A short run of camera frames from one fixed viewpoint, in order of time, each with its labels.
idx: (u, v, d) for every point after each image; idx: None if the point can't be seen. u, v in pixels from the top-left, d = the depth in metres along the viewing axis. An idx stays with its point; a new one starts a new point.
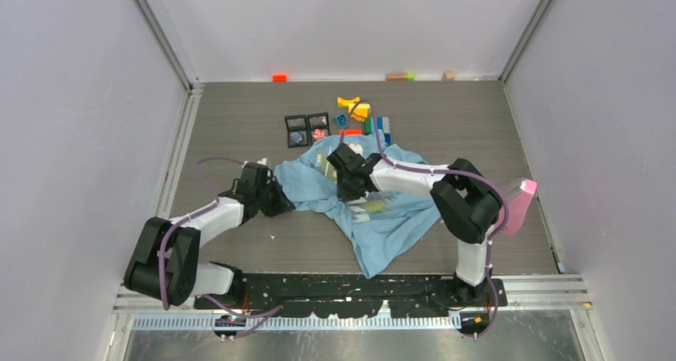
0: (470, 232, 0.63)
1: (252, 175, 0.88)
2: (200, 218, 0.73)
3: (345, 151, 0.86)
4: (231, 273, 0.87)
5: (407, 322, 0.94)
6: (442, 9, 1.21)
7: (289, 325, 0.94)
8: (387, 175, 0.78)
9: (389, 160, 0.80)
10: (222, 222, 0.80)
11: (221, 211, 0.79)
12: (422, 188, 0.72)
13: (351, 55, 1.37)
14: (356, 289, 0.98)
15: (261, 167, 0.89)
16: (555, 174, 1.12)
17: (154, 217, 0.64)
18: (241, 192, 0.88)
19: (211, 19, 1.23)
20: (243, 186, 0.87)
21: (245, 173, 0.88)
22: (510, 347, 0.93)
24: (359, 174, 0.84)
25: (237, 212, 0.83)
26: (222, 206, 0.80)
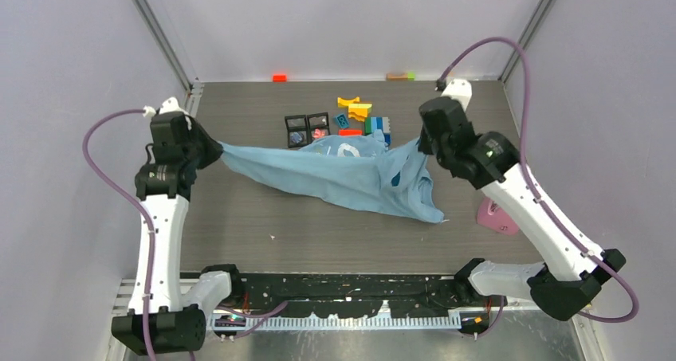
0: (561, 314, 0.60)
1: (167, 135, 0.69)
2: (159, 280, 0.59)
3: (457, 114, 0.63)
4: (226, 274, 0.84)
5: (406, 322, 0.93)
6: (441, 10, 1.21)
7: (289, 325, 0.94)
8: (519, 203, 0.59)
9: (536, 190, 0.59)
10: (178, 237, 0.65)
11: (167, 233, 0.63)
12: (556, 257, 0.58)
13: (351, 55, 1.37)
14: (356, 289, 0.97)
15: (171, 122, 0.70)
16: (555, 174, 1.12)
17: (117, 327, 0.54)
18: (163, 158, 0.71)
19: (211, 20, 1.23)
20: (163, 150, 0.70)
21: (157, 134, 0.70)
22: (509, 347, 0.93)
24: (469, 158, 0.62)
25: (182, 198, 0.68)
26: (163, 217, 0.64)
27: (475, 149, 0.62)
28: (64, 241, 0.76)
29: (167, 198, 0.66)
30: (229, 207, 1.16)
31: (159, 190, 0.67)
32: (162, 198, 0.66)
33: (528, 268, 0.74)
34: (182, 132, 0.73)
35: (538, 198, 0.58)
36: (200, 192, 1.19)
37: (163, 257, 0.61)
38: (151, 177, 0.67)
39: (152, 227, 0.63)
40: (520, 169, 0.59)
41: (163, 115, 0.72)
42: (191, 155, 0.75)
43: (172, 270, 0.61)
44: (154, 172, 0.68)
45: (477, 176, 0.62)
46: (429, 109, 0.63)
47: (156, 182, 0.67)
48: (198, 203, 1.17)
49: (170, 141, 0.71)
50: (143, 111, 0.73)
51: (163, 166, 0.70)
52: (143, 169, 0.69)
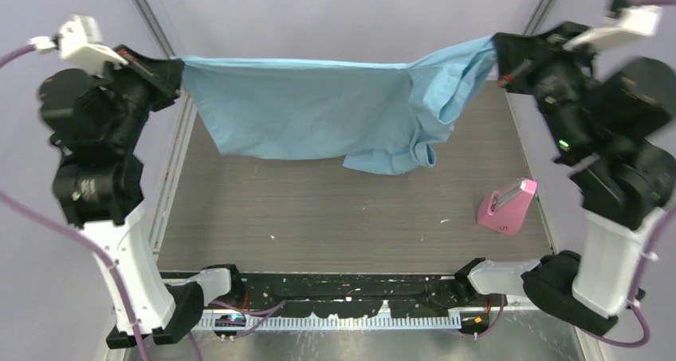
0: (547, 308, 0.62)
1: (76, 126, 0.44)
2: (141, 308, 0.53)
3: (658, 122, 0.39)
4: (227, 271, 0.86)
5: (406, 322, 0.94)
6: (440, 9, 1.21)
7: (289, 325, 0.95)
8: (622, 245, 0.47)
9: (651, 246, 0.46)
10: (143, 250, 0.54)
11: (132, 260, 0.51)
12: (594, 291, 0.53)
13: (351, 55, 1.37)
14: (356, 289, 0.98)
15: (76, 108, 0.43)
16: (556, 174, 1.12)
17: (111, 341, 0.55)
18: (85, 153, 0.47)
19: (211, 19, 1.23)
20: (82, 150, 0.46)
21: (60, 127, 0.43)
22: (510, 347, 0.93)
24: (616, 175, 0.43)
25: (130, 216, 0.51)
26: (119, 246, 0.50)
27: (637, 171, 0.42)
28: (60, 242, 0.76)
29: (112, 225, 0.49)
30: (230, 206, 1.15)
31: (98, 212, 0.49)
32: (108, 226, 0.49)
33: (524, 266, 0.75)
34: (96, 103, 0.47)
35: (645, 255, 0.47)
36: (201, 192, 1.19)
37: (137, 284, 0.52)
38: (78, 198, 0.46)
39: (110, 261, 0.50)
40: (665, 218, 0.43)
41: (57, 92, 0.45)
42: (122, 134, 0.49)
43: (154, 289, 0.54)
44: (76, 184, 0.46)
45: (622, 209, 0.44)
46: (648, 96, 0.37)
47: (88, 202, 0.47)
48: (198, 203, 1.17)
49: (84, 133, 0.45)
50: (34, 43, 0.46)
51: (89, 172, 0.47)
52: (60, 176, 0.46)
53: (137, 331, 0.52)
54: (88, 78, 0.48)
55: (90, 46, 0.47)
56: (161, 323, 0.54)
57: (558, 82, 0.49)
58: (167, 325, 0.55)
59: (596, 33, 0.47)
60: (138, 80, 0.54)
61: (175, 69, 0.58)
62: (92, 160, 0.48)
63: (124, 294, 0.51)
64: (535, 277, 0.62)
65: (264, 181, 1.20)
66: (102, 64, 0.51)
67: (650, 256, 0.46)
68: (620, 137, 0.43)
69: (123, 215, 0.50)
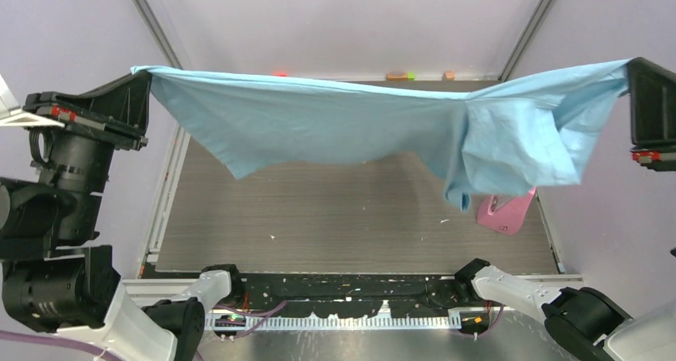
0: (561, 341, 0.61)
1: (9, 256, 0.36)
2: None
3: None
4: (227, 273, 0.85)
5: (406, 322, 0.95)
6: (440, 10, 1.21)
7: (289, 325, 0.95)
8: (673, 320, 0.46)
9: None
10: (129, 322, 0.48)
11: (119, 339, 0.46)
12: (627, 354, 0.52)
13: (351, 55, 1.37)
14: (356, 289, 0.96)
15: None
16: None
17: None
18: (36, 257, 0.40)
19: (211, 19, 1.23)
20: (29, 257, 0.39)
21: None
22: (510, 347, 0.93)
24: None
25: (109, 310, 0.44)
26: (103, 339, 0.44)
27: None
28: None
29: (91, 328, 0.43)
30: (230, 206, 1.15)
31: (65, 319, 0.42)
32: (84, 330, 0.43)
33: (542, 291, 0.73)
34: (29, 214, 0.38)
35: None
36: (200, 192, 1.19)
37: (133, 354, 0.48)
38: (38, 315, 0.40)
39: (99, 349, 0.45)
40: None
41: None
42: (70, 223, 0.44)
43: (154, 347, 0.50)
44: (32, 304, 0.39)
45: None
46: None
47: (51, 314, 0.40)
48: (198, 203, 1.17)
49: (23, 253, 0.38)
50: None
51: (41, 285, 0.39)
52: (5, 288, 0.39)
53: None
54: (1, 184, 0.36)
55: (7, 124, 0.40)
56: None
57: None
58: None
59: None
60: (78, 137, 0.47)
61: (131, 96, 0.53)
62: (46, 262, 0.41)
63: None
64: (560, 319, 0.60)
65: (264, 182, 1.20)
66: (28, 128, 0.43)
67: None
68: None
69: (98, 315, 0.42)
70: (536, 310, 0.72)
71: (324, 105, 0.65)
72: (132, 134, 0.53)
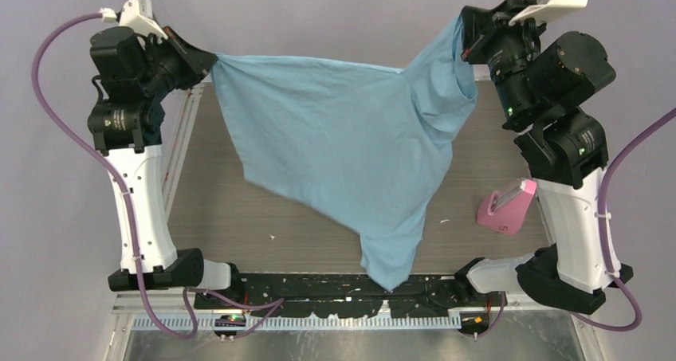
0: (540, 297, 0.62)
1: (119, 64, 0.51)
2: (147, 241, 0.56)
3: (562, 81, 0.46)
4: (228, 266, 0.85)
5: (406, 322, 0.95)
6: (442, 10, 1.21)
7: (289, 325, 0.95)
8: (579, 213, 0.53)
9: (600, 206, 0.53)
10: (156, 193, 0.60)
11: (143, 191, 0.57)
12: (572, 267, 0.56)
13: (351, 55, 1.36)
14: (356, 288, 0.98)
15: (119, 46, 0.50)
16: None
17: (115, 284, 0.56)
18: (118, 94, 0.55)
19: (212, 19, 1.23)
20: (115, 84, 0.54)
21: (102, 66, 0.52)
22: (510, 347, 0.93)
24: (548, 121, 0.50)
25: (151, 154, 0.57)
26: (134, 175, 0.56)
27: (570, 133, 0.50)
28: (64, 242, 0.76)
29: (134, 152, 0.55)
30: (231, 206, 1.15)
31: (123, 139, 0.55)
32: (128, 152, 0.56)
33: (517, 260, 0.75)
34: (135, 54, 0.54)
35: (602, 213, 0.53)
36: (200, 192, 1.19)
37: (147, 213, 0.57)
38: (108, 126, 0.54)
39: (125, 187, 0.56)
40: (604, 181, 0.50)
41: (108, 35, 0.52)
42: (149, 85, 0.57)
43: (162, 229, 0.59)
44: (109, 118, 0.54)
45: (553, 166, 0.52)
46: (577, 69, 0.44)
47: (117, 130, 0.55)
48: (199, 203, 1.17)
49: (121, 71, 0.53)
50: (102, 12, 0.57)
51: (120, 108, 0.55)
52: (95, 111, 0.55)
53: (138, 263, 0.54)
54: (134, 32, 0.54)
55: (143, 18, 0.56)
56: (161, 262, 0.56)
57: (505, 54, 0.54)
58: (167, 268, 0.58)
59: (529, 10, 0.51)
60: (173, 53, 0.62)
61: (209, 57, 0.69)
62: (121, 100, 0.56)
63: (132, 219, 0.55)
64: (529, 271, 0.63)
65: None
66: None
67: (603, 217, 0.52)
68: (555, 103, 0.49)
69: (143, 144, 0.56)
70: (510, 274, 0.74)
71: (324, 78, 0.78)
72: (202, 74, 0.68)
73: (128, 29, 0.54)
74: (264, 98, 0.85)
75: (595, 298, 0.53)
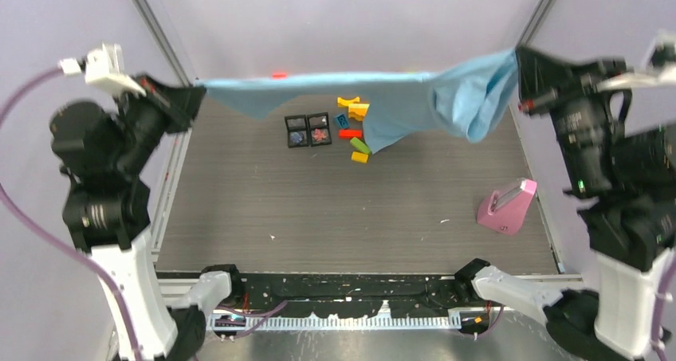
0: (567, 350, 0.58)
1: (86, 158, 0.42)
2: (147, 334, 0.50)
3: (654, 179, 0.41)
4: (227, 276, 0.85)
5: (406, 322, 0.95)
6: (440, 10, 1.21)
7: (289, 325, 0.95)
8: (634, 283, 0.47)
9: (664, 288, 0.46)
10: (147, 276, 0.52)
11: (136, 289, 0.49)
12: (610, 330, 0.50)
13: (351, 55, 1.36)
14: (356, 289, 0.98)
15: (84, 140, 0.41)
16: (556, 174, 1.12)
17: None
18: (93, 182, 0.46)
19: (211, 20, 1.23)
20: (87, 174, 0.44)
21: (67, 160, 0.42)
22: (510, 347, 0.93)
24: (626, 209, 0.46)
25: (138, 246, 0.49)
26: (124, 272, 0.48)
27: (651, 217, 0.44)
28: (62, 244, 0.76)
29: (119, 250, 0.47)
30: (232, 206, 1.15)
31: (106, 237, 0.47)
32: (114, 251, 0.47)
33: (544, 292, 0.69)
34: (104, 135, 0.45)
35: (663, 294, 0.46)
36: (200, 192, 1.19)
37: (143, 311, 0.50)
38: (86, 224, 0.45)
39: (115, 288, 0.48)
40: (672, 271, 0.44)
41: (67, 122, 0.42)
42: (126, 162, 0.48)
43: (159, 316, 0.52)
44: (87, 215, 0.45)
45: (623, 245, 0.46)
46: (674, 169, 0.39)
47: (98, 228, 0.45)
48: (199, 203, 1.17)
49: (93, 161, 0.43)
50: (62, 65, 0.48)
51: (99, 199, 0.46)
52: (68, 204, 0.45)
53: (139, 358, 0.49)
54: (99, 109, 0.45)
55: (112, 76, 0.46)
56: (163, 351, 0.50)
57: (583, 122, 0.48)
58: (169, 352, 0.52)
59: (631, 79, 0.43)
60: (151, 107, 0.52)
61: (194, 96, 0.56)
62: (102, 189, 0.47)
63: (126, 319, 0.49)
64: (560, 321, 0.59)
65: (264, 182, 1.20)
66: (119, 89, 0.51)
67: (666, 299, 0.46)
68: (643, 194, 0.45)
69: (130, 239, 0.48)
70: (536, 308, 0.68)
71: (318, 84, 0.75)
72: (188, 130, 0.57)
73: (96, 110, 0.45)
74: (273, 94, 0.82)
75: None
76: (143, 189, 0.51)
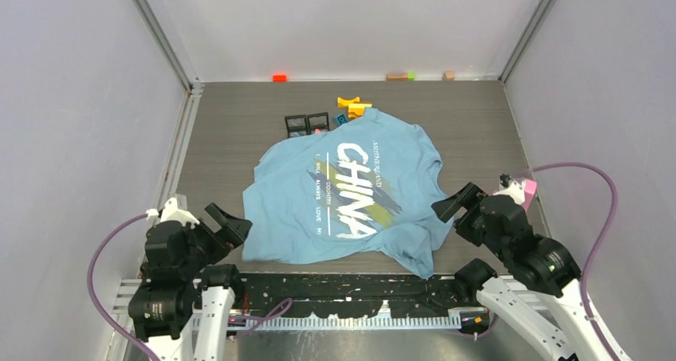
0: None
1: (162, 257, 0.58)
2: None
3: (520, 223, 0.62)
4: (231, 292, 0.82)
5: (406, 322, 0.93)
6: (441, 10, 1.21)
7: (289, 325, 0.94)
8: (569, 318, 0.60)
9: (589, 309, 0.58)
10: None
11: None
12: None
13: (351, 55, 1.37)
14: (356, 289, 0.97)
15: (168, 243, 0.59)
16: (555, 174, 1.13)
17: None
18: (159, 280, 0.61)
19: (211, 20, 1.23)
20: (158, 272, 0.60)
21: (151, 257, 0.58)
22: (509, 347, 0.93)
24: (528, 266, 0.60)
25: (186, 335, 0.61)
26: (171, 356, 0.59)
27: (535, 257, 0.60)
28: (65, 244, 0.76)
29: (171, 338, 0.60)
30: (233, 206, 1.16)
31: (160, 324, 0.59)
32: (166, 339, 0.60)
33: (559, 338, 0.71)
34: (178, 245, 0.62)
35: (591, 314, 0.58)
36: (201, 192, 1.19)
37: None
38: (147, 316, 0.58)
39: None
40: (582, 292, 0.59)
41: (159, 229, 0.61)
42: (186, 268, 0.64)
43: None
44: (148, 311, 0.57)
45: (535, 284, 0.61)
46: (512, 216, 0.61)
47: (155, 319, 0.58)
48: (199, 203, 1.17)
49: (165, 261, 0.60)
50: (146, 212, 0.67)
51: (158, 296, 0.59)
52: (135, 300, 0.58)
53: None
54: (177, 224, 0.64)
55: (178, 209, 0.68)
56: None
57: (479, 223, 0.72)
58: None
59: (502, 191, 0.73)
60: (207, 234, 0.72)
61: (244, 226, 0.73)
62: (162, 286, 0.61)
63: None
64: None
65: None
66: (184, 220, 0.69)
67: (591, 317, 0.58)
68: (536, 258, 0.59)
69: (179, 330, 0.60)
70: (548, 355, 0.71)
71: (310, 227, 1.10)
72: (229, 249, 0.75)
73: (170, 224, 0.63)
74: (275, 194, 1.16)
75: None
76: (189, 291, 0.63)
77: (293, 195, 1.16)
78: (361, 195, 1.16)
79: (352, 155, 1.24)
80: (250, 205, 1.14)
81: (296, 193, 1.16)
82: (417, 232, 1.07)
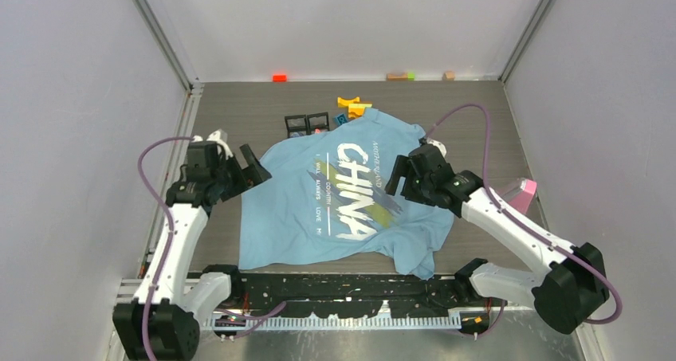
0: (560, 323, 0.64)
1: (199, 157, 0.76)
2: (166, 277, 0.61)
3: (433, 158, 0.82)
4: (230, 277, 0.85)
5: (406, 322, 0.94)
6: (441, 10, 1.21)
7: (289, 325, 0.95)
8: (485, 214, 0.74)
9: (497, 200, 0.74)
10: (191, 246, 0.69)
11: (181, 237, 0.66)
12: (529, 254, 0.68)
13: (351, 55, 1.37)
14: (356, 288, 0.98)
15: (206, 147, 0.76)
16: (554, 174, 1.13)
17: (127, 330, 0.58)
18: (193, 177, 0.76)
19: (211, 20, 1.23)
20: (194, 170, 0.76)
21: (192, 156, 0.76)
22: (510, 347, 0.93)
24: (442, 190, 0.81)
25: (203, 211, 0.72)
26: (183, 221, 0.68)
27: (448, 183, 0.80)
28: (64, 244, 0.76)
29: (190, 207, 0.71)
30: (233, 206, 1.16)
31: (186, 201, 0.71)
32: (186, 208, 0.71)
33: (532, 277, 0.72)
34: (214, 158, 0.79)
35: (501, 206, 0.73)
36: None
37: (175, 256, 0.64)
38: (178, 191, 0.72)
39: (172, 228, 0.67)
40: (489, 194, 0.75)
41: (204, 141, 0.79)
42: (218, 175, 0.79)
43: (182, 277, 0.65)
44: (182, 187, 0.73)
45: (452, 204, 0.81)
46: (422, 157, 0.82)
47: (185, 197, 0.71)
48: None
49: (202, 162, 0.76)
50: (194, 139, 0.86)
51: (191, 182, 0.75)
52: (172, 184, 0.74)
53: (151, 292, 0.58)
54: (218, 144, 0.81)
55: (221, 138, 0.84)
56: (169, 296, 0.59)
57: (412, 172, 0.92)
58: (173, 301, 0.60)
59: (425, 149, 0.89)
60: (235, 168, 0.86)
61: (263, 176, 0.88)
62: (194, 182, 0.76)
63: (165, 255, 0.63)
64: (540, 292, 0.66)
65: None
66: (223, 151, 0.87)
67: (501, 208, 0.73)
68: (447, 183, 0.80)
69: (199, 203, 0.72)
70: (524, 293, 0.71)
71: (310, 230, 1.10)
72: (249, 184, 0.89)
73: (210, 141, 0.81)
74: (276, 196, 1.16)
75: (565, 272, 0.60)
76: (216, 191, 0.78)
77: (292, 198, 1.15)
78: (363, 197, 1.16)
79: (352, 156, 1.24)
80: (251, 209, 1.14)
81: (296, 196, 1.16)
82: (417, 235, 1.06)
